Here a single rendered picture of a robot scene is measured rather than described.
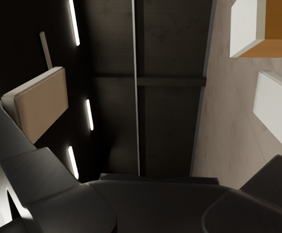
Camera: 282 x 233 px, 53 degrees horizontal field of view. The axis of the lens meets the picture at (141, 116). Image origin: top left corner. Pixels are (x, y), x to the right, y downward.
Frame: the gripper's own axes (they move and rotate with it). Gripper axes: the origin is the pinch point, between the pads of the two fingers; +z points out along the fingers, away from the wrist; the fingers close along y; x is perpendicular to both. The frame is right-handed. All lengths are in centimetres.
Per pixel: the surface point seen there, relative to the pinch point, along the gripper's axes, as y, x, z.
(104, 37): -176, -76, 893
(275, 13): 68, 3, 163
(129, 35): -95, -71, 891
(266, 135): 159, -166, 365
